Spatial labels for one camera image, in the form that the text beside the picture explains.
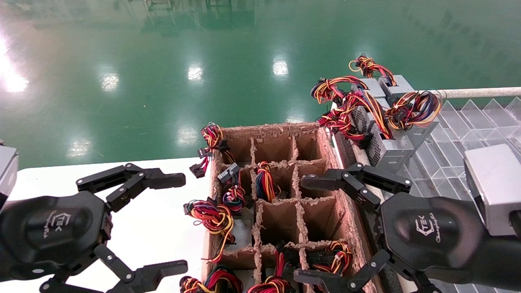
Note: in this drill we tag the brown cardboard divider box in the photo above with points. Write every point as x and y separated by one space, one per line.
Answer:
281 142

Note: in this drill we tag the stacked grey power supply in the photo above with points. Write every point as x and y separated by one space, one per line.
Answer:
372 87
390 150
397 87
411 110

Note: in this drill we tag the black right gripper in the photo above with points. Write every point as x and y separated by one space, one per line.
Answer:
427 232

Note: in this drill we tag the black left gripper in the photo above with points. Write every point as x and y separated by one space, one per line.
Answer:
49 232

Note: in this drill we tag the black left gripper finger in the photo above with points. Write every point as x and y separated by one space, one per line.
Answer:
163 180
163 269

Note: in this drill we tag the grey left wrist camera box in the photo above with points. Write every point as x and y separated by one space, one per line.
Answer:
7 171

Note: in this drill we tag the beige side rail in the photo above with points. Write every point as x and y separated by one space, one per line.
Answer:
359 154

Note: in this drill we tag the white pipe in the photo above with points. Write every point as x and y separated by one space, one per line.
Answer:
480 92

